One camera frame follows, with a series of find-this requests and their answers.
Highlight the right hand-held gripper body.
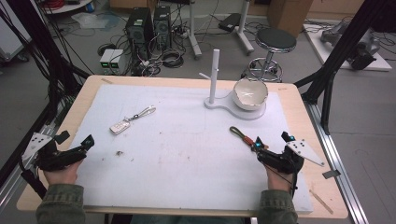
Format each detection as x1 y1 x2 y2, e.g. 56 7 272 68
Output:
257 139 325 175

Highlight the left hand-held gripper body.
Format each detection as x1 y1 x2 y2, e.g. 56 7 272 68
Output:
21 132 88 173

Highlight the white key stand with post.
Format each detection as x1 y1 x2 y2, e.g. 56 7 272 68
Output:
199 49 268 121

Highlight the person's left hand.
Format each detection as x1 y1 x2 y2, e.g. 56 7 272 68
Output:
43 160 84 187

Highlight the person's right hand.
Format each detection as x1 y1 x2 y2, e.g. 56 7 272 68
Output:
264 164 295 191

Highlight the grey tape piece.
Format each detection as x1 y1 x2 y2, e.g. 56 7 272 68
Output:
321 169 341 180

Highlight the white eggshell bowl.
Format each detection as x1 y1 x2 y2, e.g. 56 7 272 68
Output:
232 77 269 111

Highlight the thin wooden stick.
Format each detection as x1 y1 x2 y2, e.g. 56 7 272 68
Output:
309 189 334 215

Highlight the white power supply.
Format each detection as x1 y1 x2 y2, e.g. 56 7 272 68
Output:
109 49 127 76
99 49 116 76

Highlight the white platform board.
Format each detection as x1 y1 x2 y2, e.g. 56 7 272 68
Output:
303 22 392 72

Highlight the black round stool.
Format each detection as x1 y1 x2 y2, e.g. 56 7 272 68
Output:
241 27 297 83

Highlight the white desk leg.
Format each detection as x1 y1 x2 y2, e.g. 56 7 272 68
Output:
186 0 203 60
234 0 255 55

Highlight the grey machine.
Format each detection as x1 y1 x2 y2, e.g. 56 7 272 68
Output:
320 21 381 71

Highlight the clear plastic bag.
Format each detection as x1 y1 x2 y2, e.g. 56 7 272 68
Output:
71 12 105 30

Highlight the cardboard box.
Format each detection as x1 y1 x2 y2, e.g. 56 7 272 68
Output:
267 0 314 38

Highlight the large black computer tower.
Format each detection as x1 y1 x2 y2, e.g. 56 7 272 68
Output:
125 7 155 60

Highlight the flat black box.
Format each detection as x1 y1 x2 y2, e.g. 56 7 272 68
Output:
218 12 242 33

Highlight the round white table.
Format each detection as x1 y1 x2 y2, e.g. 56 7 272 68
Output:
40 0 94 15

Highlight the small black computer tower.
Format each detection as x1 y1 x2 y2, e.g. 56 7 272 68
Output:
153 6 172 50

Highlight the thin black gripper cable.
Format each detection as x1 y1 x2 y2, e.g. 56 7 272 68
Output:
264 163 298 198

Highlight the black gripper strap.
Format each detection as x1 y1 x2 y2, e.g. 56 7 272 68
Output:
19 160 48 200

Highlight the silver car key with strap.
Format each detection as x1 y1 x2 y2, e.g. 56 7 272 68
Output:
109 105 157 135

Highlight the aluminium rail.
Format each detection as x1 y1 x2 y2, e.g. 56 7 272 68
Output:
303 101 370 224

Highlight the black frame strut with cables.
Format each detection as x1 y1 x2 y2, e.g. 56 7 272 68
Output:
0 0 92 113

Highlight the coil of black cable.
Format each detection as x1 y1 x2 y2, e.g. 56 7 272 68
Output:
161 49 185 69

